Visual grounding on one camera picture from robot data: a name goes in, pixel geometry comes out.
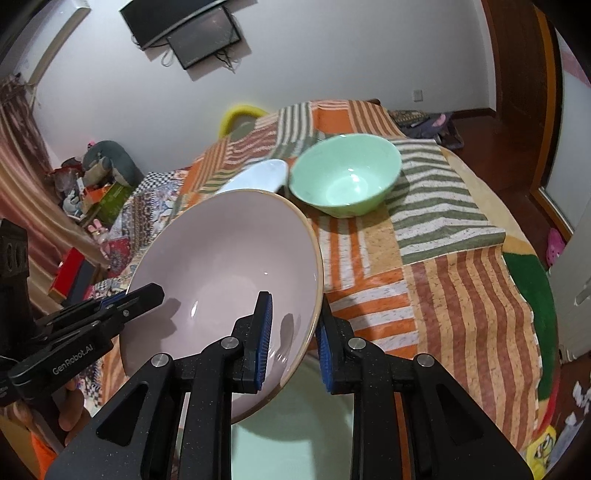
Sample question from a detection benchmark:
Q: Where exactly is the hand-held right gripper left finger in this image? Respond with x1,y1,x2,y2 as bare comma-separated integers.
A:
44,291,274,480

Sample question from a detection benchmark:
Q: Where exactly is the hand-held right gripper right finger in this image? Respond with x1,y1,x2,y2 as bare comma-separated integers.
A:
315,295,534,480

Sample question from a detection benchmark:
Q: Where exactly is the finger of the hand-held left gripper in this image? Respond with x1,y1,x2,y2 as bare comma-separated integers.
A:
34,283,165,330
34,307,139,354

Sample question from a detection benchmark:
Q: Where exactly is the pink bowl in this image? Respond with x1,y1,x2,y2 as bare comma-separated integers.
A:
119,189,324,424

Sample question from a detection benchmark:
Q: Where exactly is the mint green plate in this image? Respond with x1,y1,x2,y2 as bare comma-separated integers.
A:
171,353,356,480

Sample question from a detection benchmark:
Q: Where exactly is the person's left hand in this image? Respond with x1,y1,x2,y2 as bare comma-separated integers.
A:
58,376,93,432

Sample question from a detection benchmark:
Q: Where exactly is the red box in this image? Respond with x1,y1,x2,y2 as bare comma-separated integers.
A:
48,247,86,303

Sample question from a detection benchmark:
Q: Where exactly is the pink bunny toy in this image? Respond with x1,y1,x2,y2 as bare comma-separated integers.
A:
88,219,112,245

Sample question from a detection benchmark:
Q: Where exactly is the patterned quilt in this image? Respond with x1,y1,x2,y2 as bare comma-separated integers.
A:
69,168,190,407

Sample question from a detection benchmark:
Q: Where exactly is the green box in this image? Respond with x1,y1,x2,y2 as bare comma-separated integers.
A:
95,182,134,222

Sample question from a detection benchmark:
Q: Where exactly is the striped patchwork blanket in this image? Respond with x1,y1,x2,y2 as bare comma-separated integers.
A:
99,99,546,450

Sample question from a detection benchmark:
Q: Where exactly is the cluttered pile of household things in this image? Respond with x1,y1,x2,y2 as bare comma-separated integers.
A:
48,157,100,217

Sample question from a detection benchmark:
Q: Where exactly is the grey plush toy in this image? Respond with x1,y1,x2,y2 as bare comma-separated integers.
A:
83,140,144,185

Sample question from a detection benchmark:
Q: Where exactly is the striped brown curtain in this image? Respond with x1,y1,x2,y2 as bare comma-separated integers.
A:
0,74,112,319

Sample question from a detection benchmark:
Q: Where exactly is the white bowl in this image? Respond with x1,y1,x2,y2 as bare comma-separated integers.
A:
215,159,289,195

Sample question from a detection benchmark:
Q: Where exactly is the mint green bowl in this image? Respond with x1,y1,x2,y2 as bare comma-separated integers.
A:
288,134,402,219

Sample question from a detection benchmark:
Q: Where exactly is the yellow curved tube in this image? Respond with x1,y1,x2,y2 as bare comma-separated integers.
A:
218,104,269,138

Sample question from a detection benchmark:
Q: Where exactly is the dark cloth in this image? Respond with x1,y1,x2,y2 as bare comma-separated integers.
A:
390,110,462,148

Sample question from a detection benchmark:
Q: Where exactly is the pink slipper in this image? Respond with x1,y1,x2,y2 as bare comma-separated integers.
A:
546,228,566,266

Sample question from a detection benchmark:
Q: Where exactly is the small black monitor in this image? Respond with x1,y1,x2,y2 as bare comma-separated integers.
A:
166,6,241,70

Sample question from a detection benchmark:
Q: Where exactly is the white air conditioner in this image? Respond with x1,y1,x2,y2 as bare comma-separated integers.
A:
25,0,92,88

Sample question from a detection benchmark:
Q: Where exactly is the wooden door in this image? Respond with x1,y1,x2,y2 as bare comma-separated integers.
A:
480,0,561,217

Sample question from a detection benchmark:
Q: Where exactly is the white wardrobe with heart stickers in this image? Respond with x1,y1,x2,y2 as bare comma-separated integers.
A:
531,28,591,365

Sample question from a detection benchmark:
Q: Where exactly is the wall mounted black television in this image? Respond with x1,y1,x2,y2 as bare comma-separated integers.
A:
119,0,229,51

